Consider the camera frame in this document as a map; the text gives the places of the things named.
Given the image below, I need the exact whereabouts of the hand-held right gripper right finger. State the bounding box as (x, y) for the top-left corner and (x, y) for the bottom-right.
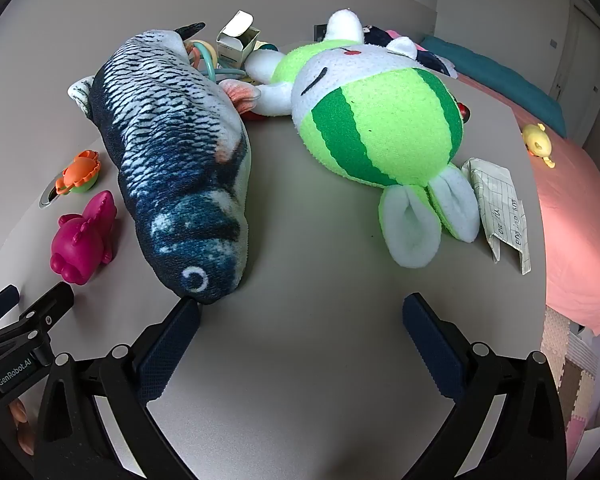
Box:
(401, 292), (567, 480)

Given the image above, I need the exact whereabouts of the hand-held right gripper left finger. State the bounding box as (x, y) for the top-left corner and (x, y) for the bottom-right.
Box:
(34, 297), (202, 480)

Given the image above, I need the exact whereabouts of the lined paper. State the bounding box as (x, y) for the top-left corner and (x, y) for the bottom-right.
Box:
(461, 157), (532, 276)

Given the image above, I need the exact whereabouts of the small white carton box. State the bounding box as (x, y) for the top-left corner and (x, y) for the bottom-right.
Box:
(216, 10), (261, 68)

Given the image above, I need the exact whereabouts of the person's left hand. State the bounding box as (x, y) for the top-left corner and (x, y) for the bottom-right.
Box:
(7, 399), (36, 457)

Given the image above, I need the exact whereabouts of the magenta plastic animal toy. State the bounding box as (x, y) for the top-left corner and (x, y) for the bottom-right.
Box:
(50, 190), (118, 286)

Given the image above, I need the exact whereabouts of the orange green plastic toy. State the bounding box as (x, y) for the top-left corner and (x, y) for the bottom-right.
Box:
(55, 150), (103, 196)

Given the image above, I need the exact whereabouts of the pastel foam floor mat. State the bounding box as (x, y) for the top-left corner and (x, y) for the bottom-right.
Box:
(540, 305), (600, 461)

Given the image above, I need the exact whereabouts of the pink bed sheet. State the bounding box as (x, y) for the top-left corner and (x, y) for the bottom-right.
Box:
(455, 72), (600, 346)

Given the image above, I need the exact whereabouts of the blue fish plush toy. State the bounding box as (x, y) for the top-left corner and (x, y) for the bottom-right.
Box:
(67, 22), (262, 306)

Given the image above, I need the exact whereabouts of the green watermelon bunny plush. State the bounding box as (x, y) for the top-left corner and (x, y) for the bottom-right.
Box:
(244, 8), (481, 268)

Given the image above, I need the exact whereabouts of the yellow duck toy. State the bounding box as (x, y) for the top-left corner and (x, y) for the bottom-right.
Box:
(521, 123), (557, 168)

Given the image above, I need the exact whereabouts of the teal pillow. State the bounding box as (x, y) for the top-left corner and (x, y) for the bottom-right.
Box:
(420, 35), (567, 138)

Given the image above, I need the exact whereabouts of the navy patterned garment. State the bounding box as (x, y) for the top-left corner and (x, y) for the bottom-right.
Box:
(362, 24), (458, 78)

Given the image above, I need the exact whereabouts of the white door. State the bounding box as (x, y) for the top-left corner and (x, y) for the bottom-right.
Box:
(547, 0), (600, 171)

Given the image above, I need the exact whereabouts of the metal desk cable grommet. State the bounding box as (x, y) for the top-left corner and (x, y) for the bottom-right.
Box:
(39, 182), (63, 209)

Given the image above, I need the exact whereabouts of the pastel ring teether toy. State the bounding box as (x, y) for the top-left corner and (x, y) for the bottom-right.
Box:
(186, 39), (251, 83)

